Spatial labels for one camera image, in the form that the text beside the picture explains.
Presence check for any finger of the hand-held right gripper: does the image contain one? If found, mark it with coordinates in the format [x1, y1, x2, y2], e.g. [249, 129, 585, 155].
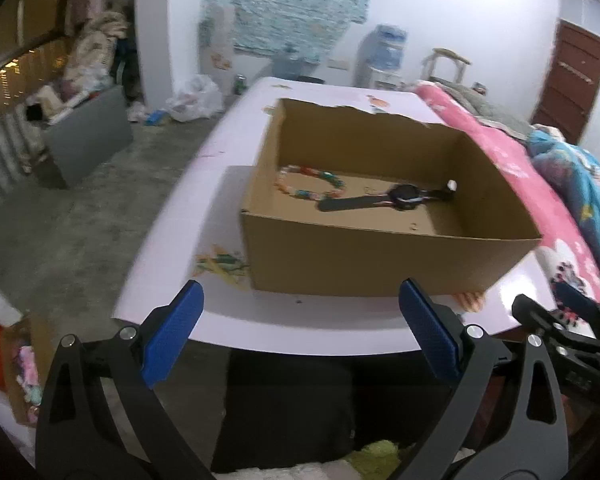
[511, 294, 600, 361]
[555, 281, 600, 346]

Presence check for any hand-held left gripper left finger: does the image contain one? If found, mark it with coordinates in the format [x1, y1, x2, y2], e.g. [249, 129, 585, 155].
[35, 280, 216, 480]

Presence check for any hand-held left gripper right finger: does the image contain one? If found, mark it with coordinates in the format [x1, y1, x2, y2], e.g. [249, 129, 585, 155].
[395, 278, 571, 480]

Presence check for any brown cardboard box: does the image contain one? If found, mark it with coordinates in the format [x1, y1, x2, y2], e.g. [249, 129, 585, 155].
[239, 97, 543, 297]

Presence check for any black wristwatch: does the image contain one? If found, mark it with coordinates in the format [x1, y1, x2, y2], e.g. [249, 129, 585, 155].
[317, 182, 451, 213]

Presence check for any colourful bead bracelet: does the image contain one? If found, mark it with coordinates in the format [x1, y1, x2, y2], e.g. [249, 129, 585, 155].
[276, 162, 348, 201]

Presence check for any green fuzzy cloth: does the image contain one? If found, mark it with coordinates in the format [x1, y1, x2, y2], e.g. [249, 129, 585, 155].
[352, 440, 403, 468]

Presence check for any small open cardboard box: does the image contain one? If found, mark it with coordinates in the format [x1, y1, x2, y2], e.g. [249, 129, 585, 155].
[0, 315, 56, 428]

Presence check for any pink floral blanket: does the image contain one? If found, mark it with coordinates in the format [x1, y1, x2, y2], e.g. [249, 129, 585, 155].
[412, 82, 600, 311]

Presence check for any grey cabinet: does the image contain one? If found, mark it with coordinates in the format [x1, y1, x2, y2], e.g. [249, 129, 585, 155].
[32, 84, 134, 190]

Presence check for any grey blanket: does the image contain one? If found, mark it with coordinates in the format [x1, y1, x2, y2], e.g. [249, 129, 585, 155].
[430, 77, 536, 141]

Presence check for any brown wooden door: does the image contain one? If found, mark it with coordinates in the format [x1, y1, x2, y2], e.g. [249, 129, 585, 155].
[530, 19, 600, 146]

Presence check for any white plastic bag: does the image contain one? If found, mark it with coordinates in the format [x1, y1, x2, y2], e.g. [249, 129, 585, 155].
[166, 74, 225, 122]

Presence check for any wooden chair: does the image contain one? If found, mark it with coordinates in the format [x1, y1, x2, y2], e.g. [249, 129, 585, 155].
[422, 47, 472, 83]

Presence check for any water dispenser with blue jug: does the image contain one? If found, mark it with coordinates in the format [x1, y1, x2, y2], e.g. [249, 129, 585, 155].
[357, 24, 408, 92]

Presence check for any pile of clothes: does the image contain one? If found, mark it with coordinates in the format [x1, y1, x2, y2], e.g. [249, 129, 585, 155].
[25, 7, 141, 121]

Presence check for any wooden wardrobe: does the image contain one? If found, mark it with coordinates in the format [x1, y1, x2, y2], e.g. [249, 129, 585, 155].
[0, 0, 76, 61]

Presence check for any orange bead bracelet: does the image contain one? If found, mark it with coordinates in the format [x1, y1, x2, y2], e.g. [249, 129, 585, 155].
[455, 291, 487, 311]

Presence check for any railing with string lights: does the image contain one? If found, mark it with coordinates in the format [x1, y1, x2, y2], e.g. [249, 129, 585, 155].
[0, 35, 81, 221]

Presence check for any teal patterned wall cloth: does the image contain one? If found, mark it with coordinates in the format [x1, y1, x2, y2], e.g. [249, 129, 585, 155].
[199, 0, 371, 63]

